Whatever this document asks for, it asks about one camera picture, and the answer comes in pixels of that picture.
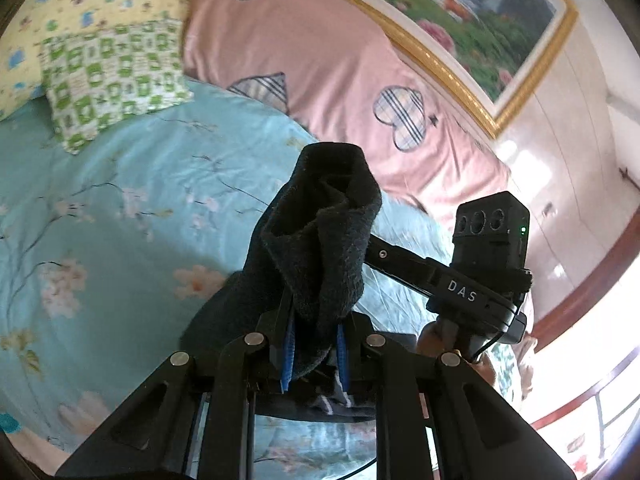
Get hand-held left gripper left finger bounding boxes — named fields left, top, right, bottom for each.
left=55, top=309, right=297, bottom=480

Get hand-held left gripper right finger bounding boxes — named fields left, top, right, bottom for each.
left=336, top=311, right=577, bottom=480

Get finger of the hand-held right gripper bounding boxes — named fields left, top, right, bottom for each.
left=364, top=240, right=442, bottom=302

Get black pants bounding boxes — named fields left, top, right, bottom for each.
left=180, top=142, right=384, bottom=423

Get person's right hand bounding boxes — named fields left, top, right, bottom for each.
left=416, top=319, right=497, bottom=378

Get pink quilt with plaid hearts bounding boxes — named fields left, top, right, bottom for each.
left=179, top=0, right=512, bottom=228

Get light blue floral bed sheet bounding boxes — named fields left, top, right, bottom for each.
left=0, top=79, right=503, bottom=467

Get gold framed landscape picture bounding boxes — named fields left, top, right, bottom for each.
left=260, top=0, right=579, bottom=139

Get green checkered pillow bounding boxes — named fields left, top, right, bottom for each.
left=40, top=19, right=195, bottom=156

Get brown wooden bed rail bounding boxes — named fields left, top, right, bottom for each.
left=527, top=240, right=640, bottom=347

